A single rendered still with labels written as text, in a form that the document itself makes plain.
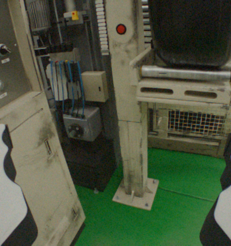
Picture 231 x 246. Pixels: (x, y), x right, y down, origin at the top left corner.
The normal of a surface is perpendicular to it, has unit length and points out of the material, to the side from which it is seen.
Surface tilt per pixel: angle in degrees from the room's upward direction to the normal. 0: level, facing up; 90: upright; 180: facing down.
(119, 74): 90
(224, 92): 90
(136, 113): 90
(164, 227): 0
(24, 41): 90
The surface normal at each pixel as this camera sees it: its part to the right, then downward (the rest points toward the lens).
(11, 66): 0.92, 0.11
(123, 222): -0.11, -0.85
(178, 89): -0.37, 0.51
